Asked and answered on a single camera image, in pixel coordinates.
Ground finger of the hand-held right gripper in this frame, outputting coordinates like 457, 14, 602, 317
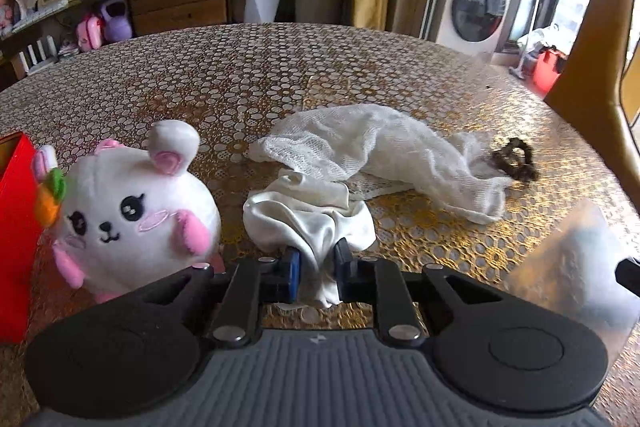
616, 258, 640, 298

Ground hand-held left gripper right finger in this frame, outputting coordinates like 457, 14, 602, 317
332, 239, 506, 344

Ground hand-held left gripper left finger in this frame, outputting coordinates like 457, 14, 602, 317
117, 247, 303, 344

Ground clear plastic bag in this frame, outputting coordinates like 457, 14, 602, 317
510, 199, 640, 358

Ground white satin cloth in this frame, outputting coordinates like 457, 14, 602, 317
242, 170, 377, 309

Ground white mesh gauze cloth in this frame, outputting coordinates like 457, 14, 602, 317
248, 103, 513, 226

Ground brown scrunchie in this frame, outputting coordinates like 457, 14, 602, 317
491, 138, 540, 182

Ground white and pink plush toy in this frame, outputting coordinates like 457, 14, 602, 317
31, 119, 226, 304

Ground tan leather chair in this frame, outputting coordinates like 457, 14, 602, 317
542, 0, 640, 218

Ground red bucket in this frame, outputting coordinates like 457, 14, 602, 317
530, 47, 569, 96

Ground floor mop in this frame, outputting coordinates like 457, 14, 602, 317
509, 34, 532, 80

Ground white plastic bags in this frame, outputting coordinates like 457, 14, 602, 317
517, 24, 557, 54

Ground red box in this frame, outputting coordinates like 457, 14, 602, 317
0, 132, 49, 344

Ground wooden drawer cabinet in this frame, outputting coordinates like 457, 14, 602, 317
79, 0, 231, 39

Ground purple kettlebell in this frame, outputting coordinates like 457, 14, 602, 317
98, 0, 134, 42

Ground pink toy case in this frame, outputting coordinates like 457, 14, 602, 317
75, 14, 105, 53

